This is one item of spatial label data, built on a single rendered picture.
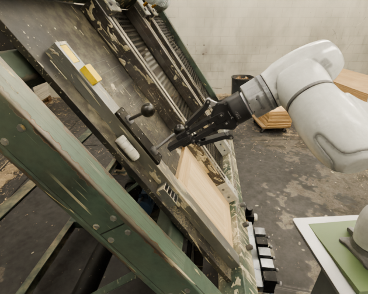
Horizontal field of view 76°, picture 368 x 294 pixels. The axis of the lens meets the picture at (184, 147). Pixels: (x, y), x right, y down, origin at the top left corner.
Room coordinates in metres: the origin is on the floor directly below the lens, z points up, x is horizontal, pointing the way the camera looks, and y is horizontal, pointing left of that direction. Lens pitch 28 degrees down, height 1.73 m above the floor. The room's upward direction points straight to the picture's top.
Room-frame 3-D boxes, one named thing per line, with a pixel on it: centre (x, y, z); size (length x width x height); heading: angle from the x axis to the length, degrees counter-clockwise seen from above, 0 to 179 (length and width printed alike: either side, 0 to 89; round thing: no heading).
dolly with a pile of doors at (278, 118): (3.99, -1.57, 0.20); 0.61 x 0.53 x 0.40; 4
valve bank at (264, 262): (0.81, -0.38, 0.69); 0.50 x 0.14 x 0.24; 174
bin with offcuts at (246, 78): (5.27, -1.30, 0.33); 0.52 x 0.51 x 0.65; 4
